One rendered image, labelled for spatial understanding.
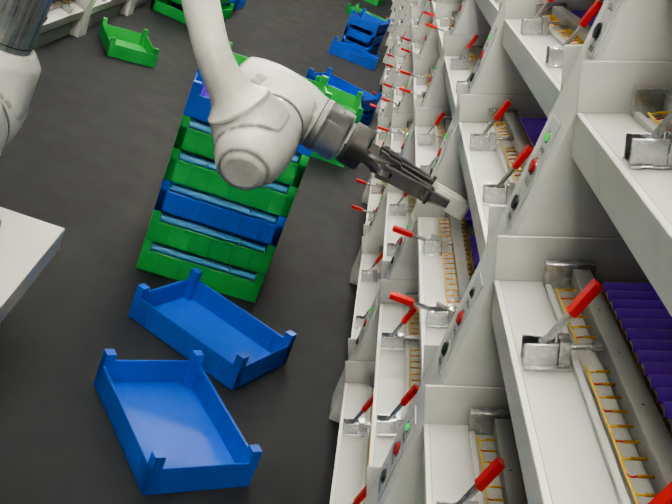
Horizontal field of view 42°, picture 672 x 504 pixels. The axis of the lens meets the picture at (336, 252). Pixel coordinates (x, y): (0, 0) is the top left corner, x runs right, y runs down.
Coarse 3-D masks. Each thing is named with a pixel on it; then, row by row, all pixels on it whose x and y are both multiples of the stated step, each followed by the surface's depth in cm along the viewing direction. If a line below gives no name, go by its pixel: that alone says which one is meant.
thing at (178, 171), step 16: (176, 160) 201; (176, 176) 203; (192, 176) 203; (208, 176) 203; (208, 192) 205; (224, 192) 205; (240, 192) 205; (256, 192) 206; (272, 192) 206; (288, 192) 206; (272, 208) 208; (288, 208) 208
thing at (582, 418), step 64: (512, 256) 93; (576, 256) 92; (512, 320) 85; (576, 320) 85; (640, 320) 80; (512, 384) 77; (576, 384) 74; (640, 384) 69; (576, 448) 65; (640, 448) 64
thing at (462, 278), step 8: (448, 216) 163; (440, 224) 160; (456, 224) 155; (440, 232) 155; (456, 232) 151; (448, 240) 151; (456, 240) 148; (456, 248) 144; (464, 248) 144; (456, 256) 141; (464, 256) 141; (456, 264) 138; (464, 264) 138; (456, 272) 137; (464, 272) 135; (456, 280) 136; (464, 280) 132; (464, 288) 130
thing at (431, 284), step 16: (464, 192) 163; (432, 208) 165; (432, 224) 162; (432, 256) 148; (448, 256) 148; (432, 272) 141; (448, 272) 141; (432, 288) 136; (448, 288) 136; (432, 304) 130; (448, 304) 130; (432, 336) 121; (432, 352) 108
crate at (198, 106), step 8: (200, 80) 212; (192, 88) 194; (200, 88) 195; (192, 96) 195; (200, 96) 195; (192, 104) 196; (200, 104) 196; (208, 104) 196; (184, 112) 197; (192, 112) 197; (200, 112) 197; (208, 112) 197; (304, 152) 202
